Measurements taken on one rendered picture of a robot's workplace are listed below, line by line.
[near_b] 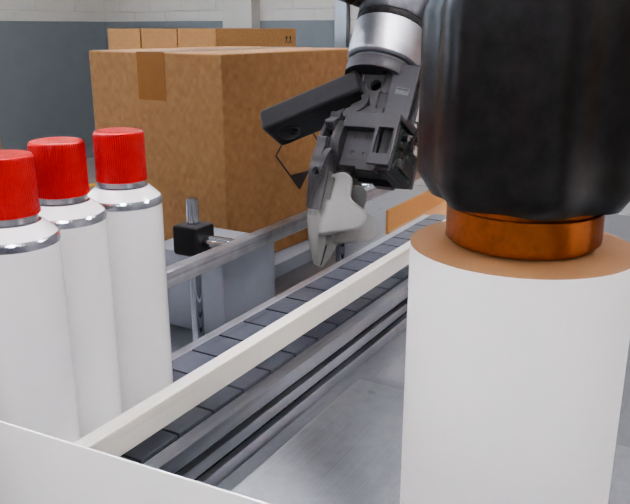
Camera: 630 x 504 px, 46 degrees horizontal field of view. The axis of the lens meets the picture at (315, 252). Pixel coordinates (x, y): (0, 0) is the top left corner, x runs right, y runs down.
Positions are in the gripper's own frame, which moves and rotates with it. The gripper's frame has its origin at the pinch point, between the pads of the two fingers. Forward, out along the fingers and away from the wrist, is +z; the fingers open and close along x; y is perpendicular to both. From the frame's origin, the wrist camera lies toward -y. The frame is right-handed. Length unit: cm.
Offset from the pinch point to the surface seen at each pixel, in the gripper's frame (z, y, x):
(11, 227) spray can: 8.5, 2.5, -37.3
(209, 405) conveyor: 16.0, 3.9, -16.7
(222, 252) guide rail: 3.5, -2.9, -11.1
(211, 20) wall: -243, -350, 367
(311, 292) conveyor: 3.4, -1.9, 5.0
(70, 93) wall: -176, -487, 372
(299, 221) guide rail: -2.9, -2.8, 0.3
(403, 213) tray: -18, -12, 48
